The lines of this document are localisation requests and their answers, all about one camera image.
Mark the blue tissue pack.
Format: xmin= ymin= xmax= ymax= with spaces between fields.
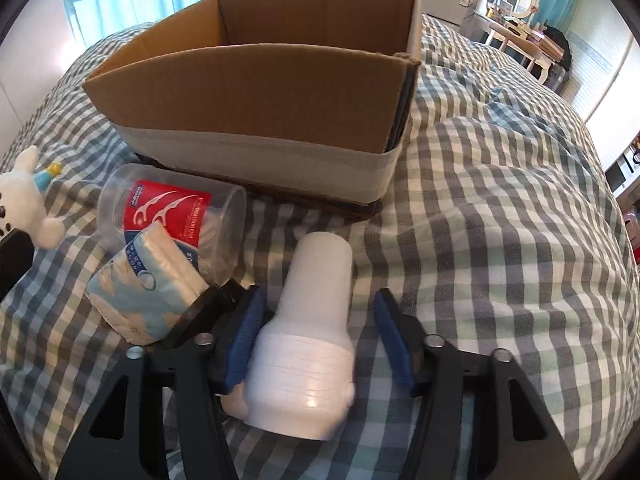
xmin=86 ymin=223 xmax=211 ymax=346

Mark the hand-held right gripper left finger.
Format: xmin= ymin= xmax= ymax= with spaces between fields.
xmin=56 ymin=279 xmax=268 ymax=480

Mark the cardboard box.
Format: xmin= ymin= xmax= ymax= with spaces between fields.
xmin=82 ymin=0 xmax=423 ymax=216

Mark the clear floss pick jar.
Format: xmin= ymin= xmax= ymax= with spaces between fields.
xmin=97 ymin=162 xmax=247 ymax=288

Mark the checkered blanket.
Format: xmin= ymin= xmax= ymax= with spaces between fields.
xmin=0 ymin=12 xmax=636 ymax=480

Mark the black flat device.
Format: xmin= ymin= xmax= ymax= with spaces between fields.
xmin=0 ymin=228 xmax=37 ymax=306

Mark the white dressing table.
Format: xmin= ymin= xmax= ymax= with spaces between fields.
xmin=484 ymin=15 xmax=561 ymax=85

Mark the white plush toy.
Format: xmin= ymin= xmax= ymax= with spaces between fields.
xmin=0 ymin=145 xmax=66 ymax=249

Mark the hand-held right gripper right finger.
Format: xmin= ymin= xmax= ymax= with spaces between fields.
xmin=373 ymin=288 xmax=581 ymax=480

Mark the black bag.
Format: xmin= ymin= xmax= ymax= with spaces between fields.
xmin=542 ymin=25 xmax=572 ymax=72

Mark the white plastic bottle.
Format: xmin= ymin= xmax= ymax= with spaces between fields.
xmin=221 ymin=232 xmax=358 ymax=442

